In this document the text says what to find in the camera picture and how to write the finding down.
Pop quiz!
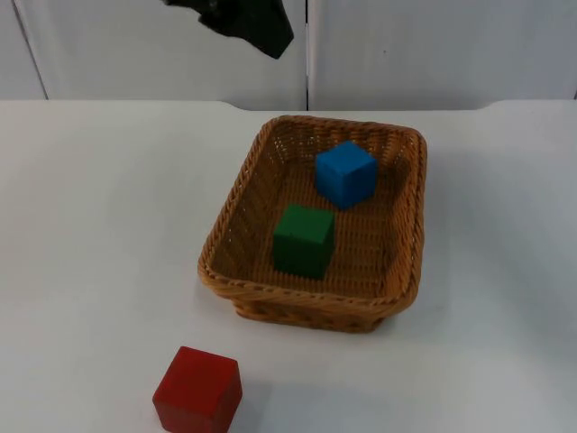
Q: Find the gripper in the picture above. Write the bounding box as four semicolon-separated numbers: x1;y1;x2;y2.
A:
160;0;296;60

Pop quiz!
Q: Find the blue cube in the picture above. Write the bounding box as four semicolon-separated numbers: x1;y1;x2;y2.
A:
315;140;379;211

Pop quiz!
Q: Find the brown wicker basket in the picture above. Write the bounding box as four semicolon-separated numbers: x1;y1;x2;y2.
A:
197;114;428;335

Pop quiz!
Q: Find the green cube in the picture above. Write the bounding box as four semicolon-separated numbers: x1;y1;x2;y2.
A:
272;203;336;281

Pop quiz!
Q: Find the red cube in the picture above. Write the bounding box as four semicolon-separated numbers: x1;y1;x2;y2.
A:
151;345;243;433

